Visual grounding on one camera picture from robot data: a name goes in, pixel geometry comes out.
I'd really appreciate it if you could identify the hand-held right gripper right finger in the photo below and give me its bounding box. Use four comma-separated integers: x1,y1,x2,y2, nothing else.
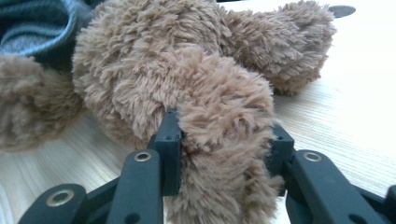
265,123,296,197

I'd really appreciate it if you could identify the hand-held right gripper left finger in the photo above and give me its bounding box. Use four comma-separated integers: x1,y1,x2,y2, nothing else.
148,109,185,197

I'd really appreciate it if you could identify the brown teddy bear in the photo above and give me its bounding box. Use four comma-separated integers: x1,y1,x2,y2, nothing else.
0,0,338,224

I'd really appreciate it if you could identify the grey towel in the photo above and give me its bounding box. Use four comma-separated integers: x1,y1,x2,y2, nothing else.
0,0,106,72

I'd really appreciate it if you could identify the round table cable hole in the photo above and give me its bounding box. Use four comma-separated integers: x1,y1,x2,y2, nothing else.
328,5,357,19

